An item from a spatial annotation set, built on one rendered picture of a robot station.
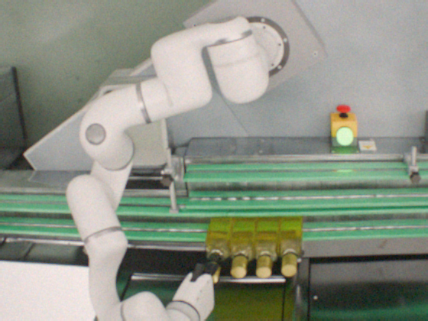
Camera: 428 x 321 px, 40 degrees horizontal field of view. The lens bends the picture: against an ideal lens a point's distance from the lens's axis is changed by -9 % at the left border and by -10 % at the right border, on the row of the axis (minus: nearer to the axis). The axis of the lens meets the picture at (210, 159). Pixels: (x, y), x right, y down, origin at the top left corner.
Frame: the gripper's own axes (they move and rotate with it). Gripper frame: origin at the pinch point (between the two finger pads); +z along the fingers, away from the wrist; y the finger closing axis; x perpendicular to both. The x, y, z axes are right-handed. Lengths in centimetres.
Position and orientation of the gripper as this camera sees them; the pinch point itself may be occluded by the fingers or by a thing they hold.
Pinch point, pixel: (210, 276)
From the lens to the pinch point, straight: 139.1
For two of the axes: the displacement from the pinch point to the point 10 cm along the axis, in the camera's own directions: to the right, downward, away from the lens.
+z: 3.7, -4.0, 8.4
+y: -0.5, -9.1, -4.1
